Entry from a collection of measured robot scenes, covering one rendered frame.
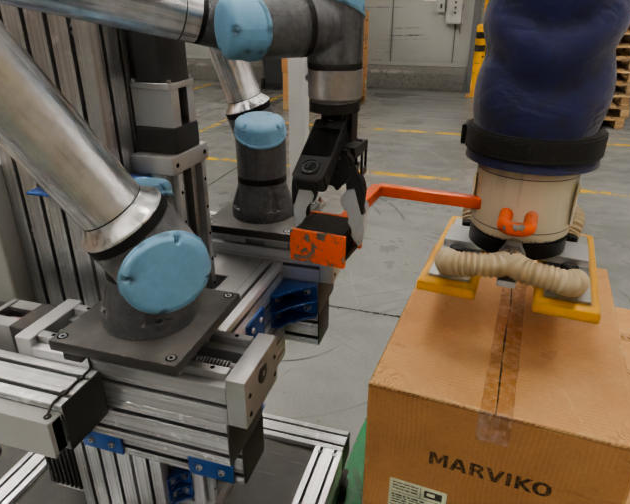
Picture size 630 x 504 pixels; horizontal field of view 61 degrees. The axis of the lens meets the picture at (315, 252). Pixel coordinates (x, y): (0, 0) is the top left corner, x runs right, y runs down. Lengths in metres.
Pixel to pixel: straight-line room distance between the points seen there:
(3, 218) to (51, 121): 0.59
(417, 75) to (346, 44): 9.61
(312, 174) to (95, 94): 0.45
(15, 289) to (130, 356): 0.46
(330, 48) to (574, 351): 0.68
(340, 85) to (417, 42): 9.71
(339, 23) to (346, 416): 1.76
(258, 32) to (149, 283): 0.32
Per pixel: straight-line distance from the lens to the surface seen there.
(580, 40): 0.90
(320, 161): 0.71
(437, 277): 0.97
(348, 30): 0.74
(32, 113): 0.63
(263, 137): 1.22
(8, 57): 0.64
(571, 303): 0.96
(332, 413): 2.27
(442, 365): 0.97
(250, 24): 0.68
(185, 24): 0.79
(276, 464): 1.80
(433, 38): 10.41
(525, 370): 1.00
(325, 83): 0.74
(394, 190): 1.03
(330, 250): 0.78
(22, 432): 0.97
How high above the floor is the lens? 1.51
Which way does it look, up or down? 25 degrees down
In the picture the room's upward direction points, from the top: straight up
